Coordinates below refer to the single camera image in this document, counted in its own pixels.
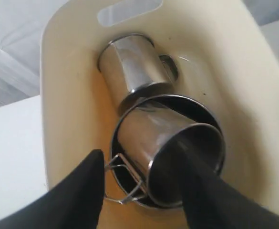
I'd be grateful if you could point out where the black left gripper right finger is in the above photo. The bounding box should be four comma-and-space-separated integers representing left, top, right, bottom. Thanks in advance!
151, 140, 279, 229

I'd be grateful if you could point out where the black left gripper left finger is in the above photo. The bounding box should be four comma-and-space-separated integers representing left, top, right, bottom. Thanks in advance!
0, 149, 105, 229

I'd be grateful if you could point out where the steel mug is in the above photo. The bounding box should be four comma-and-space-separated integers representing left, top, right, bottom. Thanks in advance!
97, 33, 179, 115
104, 105, 227, 208

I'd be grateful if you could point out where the stainless steel bowl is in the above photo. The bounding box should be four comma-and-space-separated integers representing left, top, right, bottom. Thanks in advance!
109, 94, 227, 210

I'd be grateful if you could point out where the cream bin with circle mark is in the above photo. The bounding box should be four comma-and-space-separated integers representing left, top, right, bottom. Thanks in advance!
39, 0, 279, 229

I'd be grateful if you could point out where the white curtain backdrop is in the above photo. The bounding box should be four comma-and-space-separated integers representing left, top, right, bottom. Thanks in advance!
0, 0, 66, 107

